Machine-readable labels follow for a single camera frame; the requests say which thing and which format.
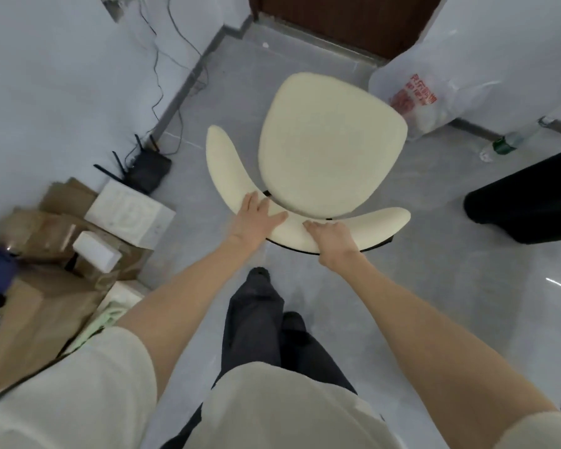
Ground pale green bag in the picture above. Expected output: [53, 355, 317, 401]
[63, 301, 124, 356]

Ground large white foam block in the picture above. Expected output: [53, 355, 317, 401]
[84, 179, 176, 249]

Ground cream shirt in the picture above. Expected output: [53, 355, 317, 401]
[0, 325, 561, 449]

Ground large brown cardboard box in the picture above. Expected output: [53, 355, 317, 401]
[0, 265, 110, 398]

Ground brown wooden door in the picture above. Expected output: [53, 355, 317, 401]
[248, 0, 446, 61]

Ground small white foam block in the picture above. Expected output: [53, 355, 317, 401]
[72, 231, 122, 273]

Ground black router with antennas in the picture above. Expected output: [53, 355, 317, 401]
[93, 134, 173, 193]

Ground person's right forearm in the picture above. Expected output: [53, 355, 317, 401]
[318, 252, 561, 432]

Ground flat white foam piece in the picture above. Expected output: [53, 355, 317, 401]
[102, 280, 151, 318]

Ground cream upholstered chair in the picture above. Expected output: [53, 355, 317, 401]
[206, 72, 412, 254]

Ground black trousers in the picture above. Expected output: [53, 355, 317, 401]
[161, 271, 389, 449]

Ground person's left forearm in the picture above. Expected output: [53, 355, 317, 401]
[116, 234, 262, 403]

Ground clear plastic bottle green label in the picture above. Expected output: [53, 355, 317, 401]
[479, 116, 555, 162]

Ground person's right hand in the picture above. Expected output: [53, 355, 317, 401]
[303, 220, 363, 271]

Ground white plastic bag red print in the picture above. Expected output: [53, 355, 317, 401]
[368, 23, 510, 142]

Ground person's left hand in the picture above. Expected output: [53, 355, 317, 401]
[229, 191, 289, 251]

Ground thin black cable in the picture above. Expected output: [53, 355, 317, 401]
[167, 0, 209, 157]
[138, 0, 165, 145]

